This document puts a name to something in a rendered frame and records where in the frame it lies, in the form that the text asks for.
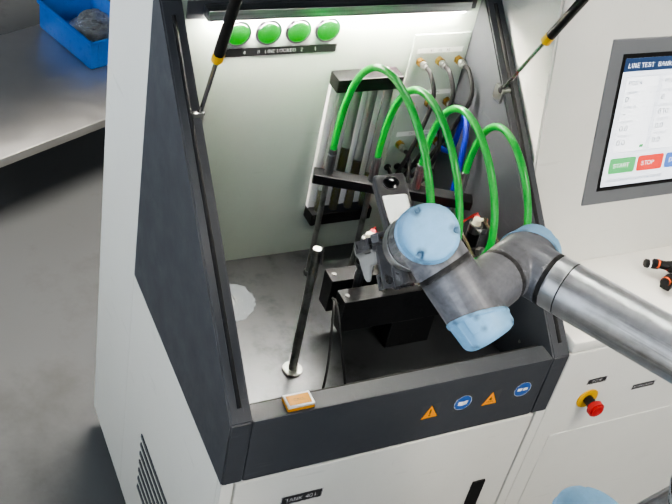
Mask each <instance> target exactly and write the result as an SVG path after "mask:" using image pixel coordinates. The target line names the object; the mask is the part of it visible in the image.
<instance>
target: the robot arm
mask: <svg viewBox="0 0 672 504"><path fill-rule="evenodd" d="M372 187H373V191H374V195H375V199H376V203H377V207H378V210H379V214H380V218H381V222H382V226H383V229H384V231H381V232H377V233H374V234H372V235H370V238H366V239H363V240H360V241H357V242H355V244H354V246H355V247H354V252H355V256H356V257H357V258H358V259H359V262H360V265H361V269H362V272H363V275H364V278H365V280H366V281H367V282H370V281H371V279H372V267H373V266H374V265H376V264H377V262H378V268H379V273H380V274H378V275H376V278H377V283H378V289H379V291H381V290H383V289H386V288H392V287H393V289H396V290H398V289H400V288H404V287H410V286H416V285H420V286H421V287H422V289H423V290H424V292H425V293H426V295H427V296H428V298H429V299H430V301H431V303H432V304H433V306H434V307H435V309H436V310H437V312H438V313H439V315H440V316H441V318H442V319H443V321H444V322H445V324H446V328H447V329H448V330H449V331H451V332H452V334H453V335H454V336H455V338H456V339H457V341H458V342H459V343H460V345H461V346H462V347H463V349H465V350H466V351H477V350H479V349H481V348H483V347H485V346H487V345H489V344H490V343H492V342H494V341H495V340H497V339H498V338H500V337H501V336H502V335H504V334H505V333H506V332H508V331H509V330H510V329H511V327H512V326H513V324H514V319H513V317H512V315H511V314H510V309H509V308H508V307H509V306H511V305H512V304H513V303H514V302H515V301H517V300H518V299H519V298H520V297H521V296H522V297H524V298H526V299H527V300H529V301H531V302H532V303H534V304H536V305H538V306H539V307H541V308H543V309H545V310H546V311H548V312H550V313H551V314H553V315H555V316H556V317H558V318H560V319H562V320H563V321H565V322H567V323H568V324H570V325H572V326H573V327H575V328H577V329H579V330H580V331H582V332H584V333H585V334H587V335H589V336H590V337H592V338H594V339H596V340H597V341H599V342H601V343H602V344H604V345H606V346H607V347H609V348H611V349H613V350H614V351H616V352H618V353H619V354H621V355H623V356H625V357H626V358H628V359H630V360H631V361H633V362H635V363H636V364H638V365H640V366H642V367H643V368H645V369H647V370H648V371H650V372H652V373H653V374H655V375H657V376H659V377H660V378H662V379H664V380H665V381H667V382H669V383H670V384H672V314H670V313H668V312H667V311H665V310H663V309H661V308H659V307H657V306H656V305H654V304H652V303H650V302H648V301H647V300H645V299H643V298H641V297H639V296H638V295H636V294H634V293H632V292H630V291H628V290H627V289H625V288H623V287H621V286H619V285H618V284H616V283H614V282H612V281H610V280H609V279H607V278H605V277H603V276H601V275H599V274H598V273H596V272H594V271H592V270H590V269H589V268H587V267H585V266H583V265H581V264H580V263H578V262H576V261H574V260H572V259H570V258H569V257H567V256H565V255H563V254H562V249H561V245H560V242H559V240H558V239H557V238H556V237H555V236H554V235H553V233H552V231H551V230H549V229H548V228H546V227H544V226H542V225H538V224H527V225H524V226H522V227H520V228H518V229H517V230H515V231H512V232H510V233H508V234H506V235H505V236H504V237H503V238H502V239H501V240H500V241H499V242H498V243H497V244H495V245H494V246H493V247H491V248H490V249H489V250H487V251H486V252H485V253H483V254H482V255H480V256H479V257H478V258H476V259H474V258H473V256H472V255H471V253H470V252H469V251H468V249H467V248H466V246H465V245H464V243H463V242H462V240H461V239H460V226H459V223H458V220H457V219H456V217H455V215H454V214H453V213H452V212H451V211H450V210H449V209H447V208H446V207H444V206H442V205H439V204H435V203H423V204H420V205H416V206H413V204H412V200H411V197H410V193H409V190H408V186H407V183H406V179H405V176H404V174H403V173H395V174H385V175H376V176H374V177H373V184H372ZM370 252H371V253H370ZM380 277H381V282H380ZM381 283H382V287H381ZM552 504H618V503H617V502H616V501H615V500H614V499H613V498H611V497H610V496H609V495H607V494H605V493H604V492H602V491H600V490H597V489H595V488H592V487H583V486H579V485H578V486H570V487H567V488H565V489H563V490H562V491H561V492H560V493H559V494H558V496H557V497H555V498H554V500H553V502H552ZM636 504H672V475H671V478H670V484H669V486H667V487H665V488H663V489H661V490H660V491H658V492H656V493H654V494H652V495H650V496H649V497H647V498H645V499H643V500H641V501H639V502H638V503H636Z"/></svg>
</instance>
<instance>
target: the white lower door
mask: <svg viewBox="0 0 672 504"><path fill-rule="evenodd" d="M532 416H533V413H528V414H525V415H520V416H516V417H512V418H508V419H503V420H499V421H495V422H491V423H486V424H482V425H478V426H474V427H469V428H465V429H461V430H457V431H452V432H448V433H444V434H440V435H436V436H431V437H427V438H423V439H419V440H414V441H410V442H406V443H402V444H397V445H393V446H389V447H385V448H380V449H376V450H372V451H368V452H363V453H359V454H355V455H351V456H346V457H342V458H338V459H334V460H329V461H325V462H321V463H317V464H313V465H308V466H304V467H300V468H296V469H291V470H287V471H283V472H279V473H274V474H270V475H266V476H262V477H257V478H253V479H249V480H245V481H243V480H241V481H240V482H236V483H233V490H232V496H231V501H230V504H494V503H495V501H496V498H497V496H498V494H499V491H500V489H501V487H502V485H503V482H504V480H505V478H506V475H507V473H508V471H509V469H510V466H511V464H512V462H513V459H514V457H515V455H516V453H517V450H518V448H519V446H520V443H521V441H522V439H523V437H524V434H525V432H526V430H527V427H528V425H529V423H530V421H531V418H532Z"/></svg>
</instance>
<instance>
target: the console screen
mask: <svg viewBox="0 0 672 504"><path fill-rule="evenodd" d="M665 194H672V36H661V37H644V38H626V39H614V40H613V44H612V49H611V54H610V59H609V64H608V69H607V74H606V79H605V85H604V90H603V95H602V100H601V105H600V110H599V115H598V120H597V125H596V130H595V136H594V141H593V146H592V151H591V156H590V161H589V166H588V171H587V176H586V181H585V187H584V192H583V197H582V202H581V206H586V205H593V204H600V203H608V202H615V201H622V200H629V199H636V198H644V197H651V196H658V195H665Z"/></svg>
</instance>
